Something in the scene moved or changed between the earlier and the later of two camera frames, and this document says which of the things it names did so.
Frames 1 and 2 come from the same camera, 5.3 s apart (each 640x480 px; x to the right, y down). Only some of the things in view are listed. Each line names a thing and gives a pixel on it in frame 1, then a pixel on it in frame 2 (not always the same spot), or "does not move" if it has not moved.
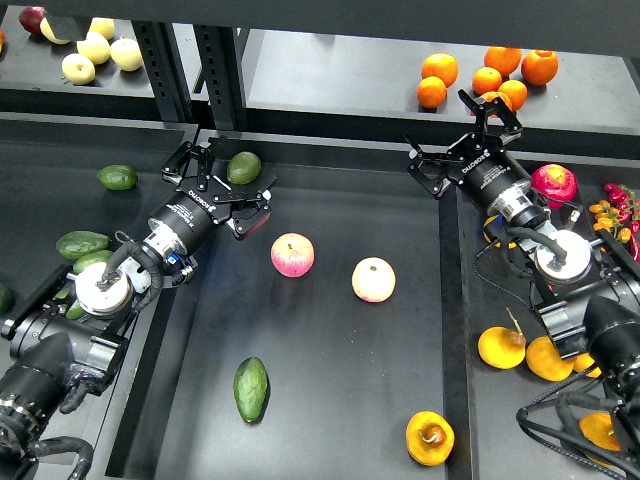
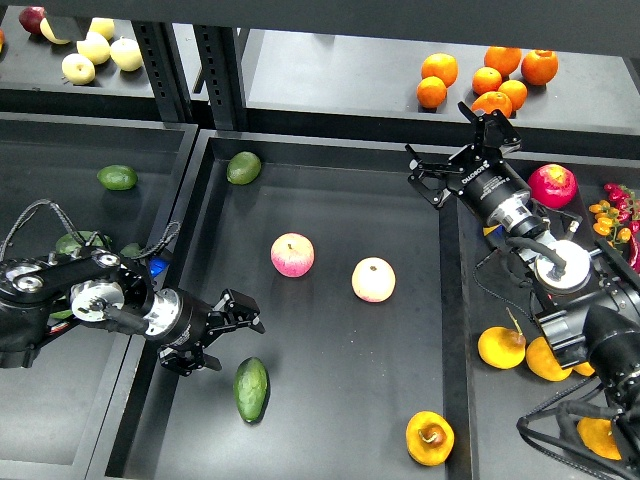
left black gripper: (190, 213) -> (177, 318)
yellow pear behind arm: (583, 361) does not move
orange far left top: (442, 66) does not move
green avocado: (251, 388) does not move
